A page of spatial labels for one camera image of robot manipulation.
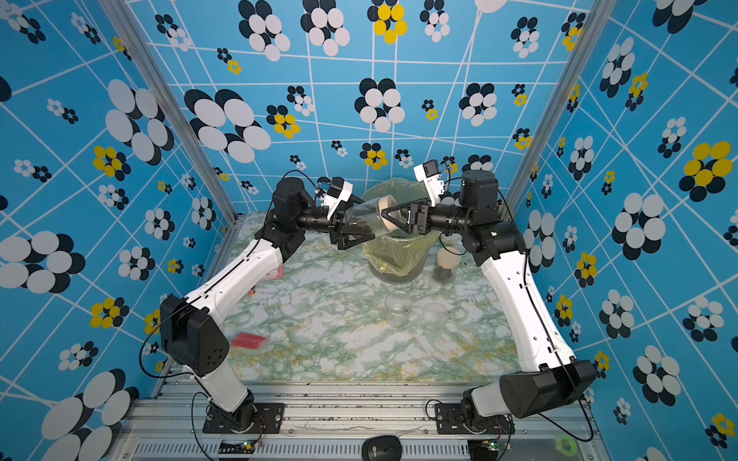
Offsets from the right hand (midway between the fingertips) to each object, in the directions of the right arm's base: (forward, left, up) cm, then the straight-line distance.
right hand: (395, 212), depth 63 cm
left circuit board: (-40, +40, -44) cm, 71 cm away
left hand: (0, +4, -3) cm, 5 cm away
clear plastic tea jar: (-2, -2, -41) cm, 41 cm away
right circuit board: (-39, -22, -43) cm, 63 cm away
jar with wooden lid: (+9, -18, -30) cm, 36 cm away
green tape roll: (-38, -43, -44) cm, 72 cm away
